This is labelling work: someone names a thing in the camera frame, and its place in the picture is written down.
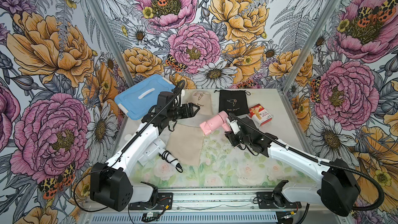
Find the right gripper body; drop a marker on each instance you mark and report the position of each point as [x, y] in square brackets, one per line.
[238, 139]

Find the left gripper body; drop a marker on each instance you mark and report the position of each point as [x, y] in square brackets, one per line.
[176, 112]

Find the pink hair dryer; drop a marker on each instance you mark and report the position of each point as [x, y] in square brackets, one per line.
[219, 120]

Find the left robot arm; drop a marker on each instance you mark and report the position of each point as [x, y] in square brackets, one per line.
[110, 183]

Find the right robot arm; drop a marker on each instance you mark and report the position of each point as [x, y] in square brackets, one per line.
[334, 186]

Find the black hair dryer pouch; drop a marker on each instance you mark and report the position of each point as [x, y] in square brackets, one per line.
[233, 101]

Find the white hair dryer left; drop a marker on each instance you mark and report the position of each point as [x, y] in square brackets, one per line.
[157, 148]

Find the red white bandage box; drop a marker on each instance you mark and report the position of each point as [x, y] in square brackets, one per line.
[259, 115]

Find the blue lidded storage box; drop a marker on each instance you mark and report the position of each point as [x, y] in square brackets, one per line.
[137, 100]

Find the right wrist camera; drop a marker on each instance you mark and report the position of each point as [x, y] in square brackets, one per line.
[234, 126]

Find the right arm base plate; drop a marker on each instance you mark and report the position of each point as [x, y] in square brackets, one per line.
[269, 200]

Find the aluminium front rail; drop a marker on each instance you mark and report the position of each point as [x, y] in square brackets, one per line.
[204, 206]

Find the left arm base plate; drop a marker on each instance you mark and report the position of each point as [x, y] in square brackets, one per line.
[163, 201]

